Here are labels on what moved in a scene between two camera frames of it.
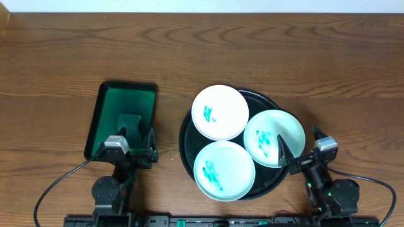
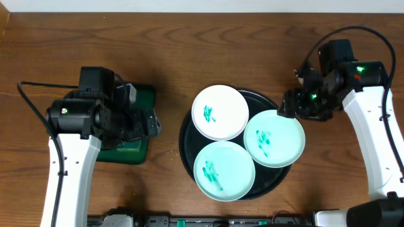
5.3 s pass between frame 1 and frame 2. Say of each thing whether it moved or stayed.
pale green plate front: stayed
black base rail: stayed
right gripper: moved
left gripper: moved
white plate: stayed
